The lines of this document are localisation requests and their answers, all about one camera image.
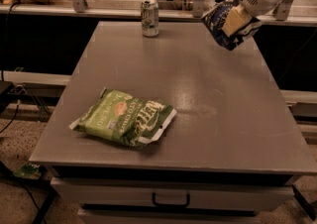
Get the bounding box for green white soda can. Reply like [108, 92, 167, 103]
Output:
[141, 0, 159, 37]

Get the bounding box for blue chip bag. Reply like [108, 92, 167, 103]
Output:
[202, 0, 262, 51]

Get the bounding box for right metal bracket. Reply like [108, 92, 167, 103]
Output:
[272, 0, 294, 21]

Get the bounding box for green packet on floor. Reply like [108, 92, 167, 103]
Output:
[13, 163, 46, 180]

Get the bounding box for black floor cable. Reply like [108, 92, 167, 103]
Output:
[0, 1, 23, 135]

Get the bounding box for black drawer handle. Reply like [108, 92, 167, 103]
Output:
[152, 192, 191, 208]

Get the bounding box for green chip bag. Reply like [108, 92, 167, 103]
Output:
[69, 89, 177, 148]

